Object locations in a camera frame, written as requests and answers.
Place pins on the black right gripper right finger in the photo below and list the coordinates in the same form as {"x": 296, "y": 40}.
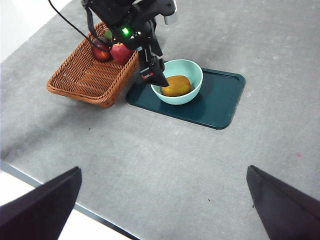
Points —
{"x": 287, "y": 212}

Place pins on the brown kiwi fruit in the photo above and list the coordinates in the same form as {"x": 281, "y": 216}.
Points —
{"x": 177, "y": 86}

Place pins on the dark rectangular tray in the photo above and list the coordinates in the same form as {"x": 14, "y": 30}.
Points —
{"x": 215, "y": 105}

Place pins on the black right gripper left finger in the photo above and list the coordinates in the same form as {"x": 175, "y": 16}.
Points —
{"x": 37, "y": 212}

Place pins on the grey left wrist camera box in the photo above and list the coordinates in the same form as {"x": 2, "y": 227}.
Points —
{"x": 171, "y": 17}

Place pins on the brown wicker basket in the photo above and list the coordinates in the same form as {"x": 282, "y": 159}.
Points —
{"x": 85, "y": 80}

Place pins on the dark red apple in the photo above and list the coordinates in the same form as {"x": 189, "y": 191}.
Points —
{"x": 100, "y": 52}

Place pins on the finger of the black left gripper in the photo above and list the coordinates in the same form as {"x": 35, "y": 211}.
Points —
{"x": 153, "y": 72}

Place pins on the teal ceramic bowl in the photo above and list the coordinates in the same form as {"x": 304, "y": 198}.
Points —
{"x": 180, "y": 100}

